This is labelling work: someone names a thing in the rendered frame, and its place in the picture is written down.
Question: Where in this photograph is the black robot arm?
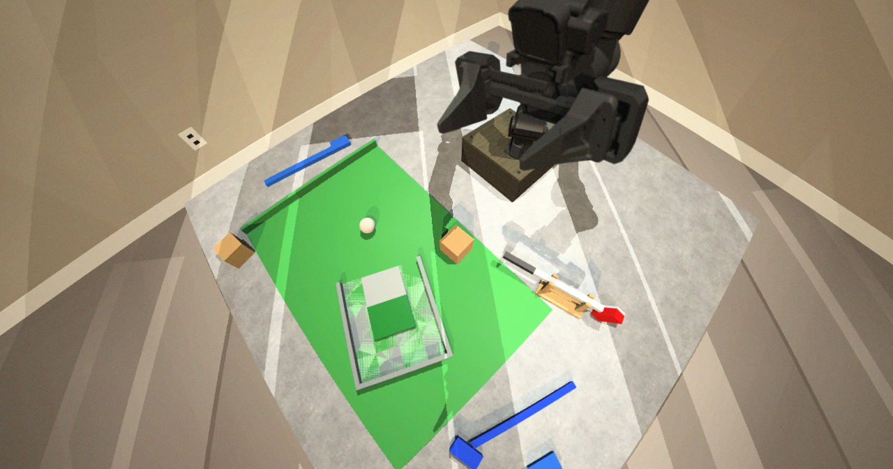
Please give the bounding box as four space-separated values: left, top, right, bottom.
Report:
504 0 649 160

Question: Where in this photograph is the white ball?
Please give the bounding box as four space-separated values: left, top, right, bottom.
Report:
359 218 375 234

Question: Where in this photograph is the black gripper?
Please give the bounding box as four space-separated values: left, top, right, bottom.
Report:
437 48 649 171

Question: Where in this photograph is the green putting mat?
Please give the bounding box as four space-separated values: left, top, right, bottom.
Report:
247 147 552 469

